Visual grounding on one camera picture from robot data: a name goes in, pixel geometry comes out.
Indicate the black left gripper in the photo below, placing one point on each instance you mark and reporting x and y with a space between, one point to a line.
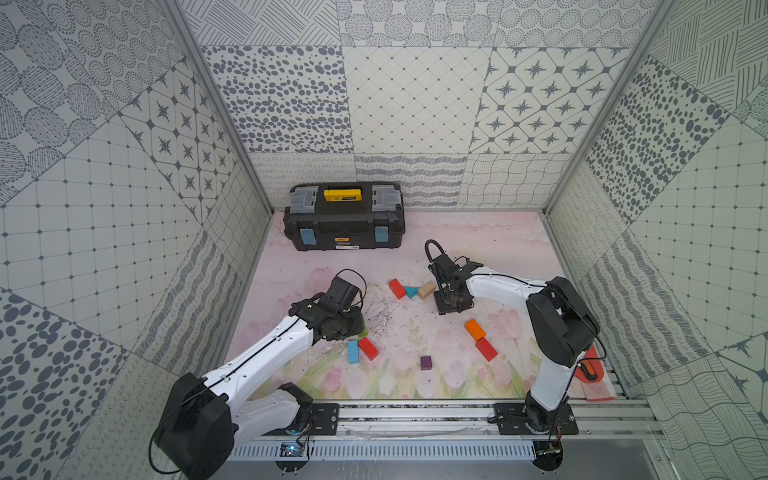
349 323

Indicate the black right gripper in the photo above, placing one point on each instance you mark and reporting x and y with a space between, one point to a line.
442 308

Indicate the natural wooden block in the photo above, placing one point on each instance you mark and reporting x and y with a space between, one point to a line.
426 290

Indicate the orange block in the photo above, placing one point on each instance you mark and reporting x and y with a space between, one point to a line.
475 330

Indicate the red block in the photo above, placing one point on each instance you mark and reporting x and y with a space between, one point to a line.
368 348
486 349
397 289

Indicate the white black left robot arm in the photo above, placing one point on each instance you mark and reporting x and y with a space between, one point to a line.
205 418

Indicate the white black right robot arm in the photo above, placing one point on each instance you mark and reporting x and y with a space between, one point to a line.
563 326

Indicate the light blue block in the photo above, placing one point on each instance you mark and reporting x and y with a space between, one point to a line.
353 352

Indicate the teal triangle block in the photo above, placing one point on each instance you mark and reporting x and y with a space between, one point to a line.
411 292

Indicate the purple cube block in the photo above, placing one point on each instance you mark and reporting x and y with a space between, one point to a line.
426 362

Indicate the black plastic toolbox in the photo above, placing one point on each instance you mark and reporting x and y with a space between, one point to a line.
345 216

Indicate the red work glove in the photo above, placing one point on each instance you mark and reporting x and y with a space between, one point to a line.
591 353

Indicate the orange black screwdriver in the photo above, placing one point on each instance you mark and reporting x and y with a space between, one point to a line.
590 371

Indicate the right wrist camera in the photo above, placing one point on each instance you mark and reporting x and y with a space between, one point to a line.
443 268

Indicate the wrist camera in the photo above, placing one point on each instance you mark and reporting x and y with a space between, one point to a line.
443 268
340 295

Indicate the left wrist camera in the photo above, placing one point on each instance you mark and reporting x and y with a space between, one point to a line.
340 295

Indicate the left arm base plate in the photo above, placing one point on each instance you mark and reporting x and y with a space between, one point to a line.
320 420

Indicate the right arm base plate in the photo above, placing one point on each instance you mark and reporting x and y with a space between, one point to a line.
518 418

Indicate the aluminium rail frame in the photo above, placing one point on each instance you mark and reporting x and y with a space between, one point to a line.
417 428

